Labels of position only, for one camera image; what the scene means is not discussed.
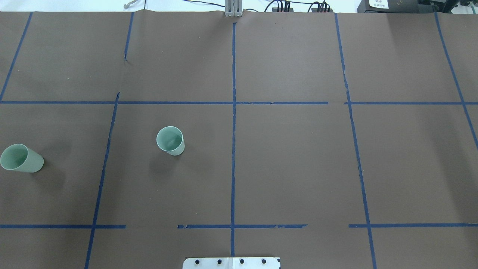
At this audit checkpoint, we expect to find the green cup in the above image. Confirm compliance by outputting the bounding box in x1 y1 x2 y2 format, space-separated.
0 143 44 173
156 126 185 156

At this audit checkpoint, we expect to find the black power strip left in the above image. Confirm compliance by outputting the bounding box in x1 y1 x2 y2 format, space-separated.
272 6 294 13

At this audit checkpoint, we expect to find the black power strip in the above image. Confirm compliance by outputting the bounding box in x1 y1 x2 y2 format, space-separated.
272 6 294 13
309 6 333 13

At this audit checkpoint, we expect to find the black power strip right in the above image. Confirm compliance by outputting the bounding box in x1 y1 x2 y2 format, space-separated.
309 6 333 13

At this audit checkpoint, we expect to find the black device with label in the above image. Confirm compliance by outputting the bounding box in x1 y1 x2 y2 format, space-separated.
357 0 435 13

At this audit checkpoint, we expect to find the aluminium profile post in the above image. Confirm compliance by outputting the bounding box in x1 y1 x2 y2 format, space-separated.
225 0 243 17

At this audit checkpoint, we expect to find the black cable on wall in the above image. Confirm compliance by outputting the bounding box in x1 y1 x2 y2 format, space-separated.
183 0 226 7

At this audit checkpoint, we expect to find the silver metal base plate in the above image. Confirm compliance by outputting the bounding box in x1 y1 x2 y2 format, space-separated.
182 257 281 269

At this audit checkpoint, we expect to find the grey cable end piece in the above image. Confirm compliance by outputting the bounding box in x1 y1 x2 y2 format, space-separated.
123 0 138 10

